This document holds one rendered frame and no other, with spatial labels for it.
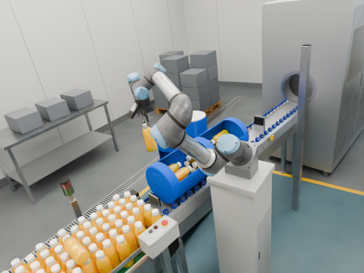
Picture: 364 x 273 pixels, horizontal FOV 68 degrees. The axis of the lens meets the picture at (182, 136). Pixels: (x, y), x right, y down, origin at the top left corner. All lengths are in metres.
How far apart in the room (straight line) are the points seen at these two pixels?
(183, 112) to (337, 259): 2.10
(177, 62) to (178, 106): 4.06
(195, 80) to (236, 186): 3.64
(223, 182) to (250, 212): 0.24
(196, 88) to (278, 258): 3.33
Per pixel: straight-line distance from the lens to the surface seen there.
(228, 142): 1.48
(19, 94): 4.77
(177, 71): 5.26
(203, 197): 2.00
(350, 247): 3.00
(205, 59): 5.34
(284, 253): 2.81
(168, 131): 1.19
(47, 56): 4.96
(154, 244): 1.47
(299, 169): 2.88
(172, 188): 1.71
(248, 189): 1.60
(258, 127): 2.70
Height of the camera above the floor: 2.15
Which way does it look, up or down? 27 degrees down
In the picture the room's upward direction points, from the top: 9 degrees counter-clockwise
